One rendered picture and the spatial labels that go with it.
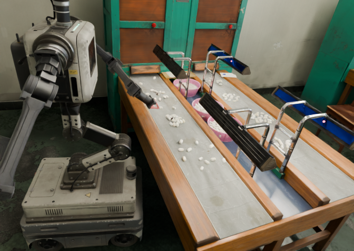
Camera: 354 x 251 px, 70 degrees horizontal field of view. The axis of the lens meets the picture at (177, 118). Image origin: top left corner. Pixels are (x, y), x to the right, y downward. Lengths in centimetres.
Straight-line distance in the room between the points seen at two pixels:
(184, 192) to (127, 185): 53
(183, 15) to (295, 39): 235
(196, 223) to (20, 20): 277
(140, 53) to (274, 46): 237
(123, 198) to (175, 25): 166
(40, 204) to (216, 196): 102
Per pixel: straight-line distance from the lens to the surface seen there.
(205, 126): 184
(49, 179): 189
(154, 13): 249
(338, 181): 184
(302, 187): 167
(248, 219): 136
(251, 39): 399
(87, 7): 322
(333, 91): 426
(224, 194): 142
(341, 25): 426
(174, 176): 141
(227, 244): 127
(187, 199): 132
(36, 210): 180
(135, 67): 252
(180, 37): 263
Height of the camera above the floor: 176
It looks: 32 degrees down
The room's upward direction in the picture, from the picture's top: 7 degrees clockwise
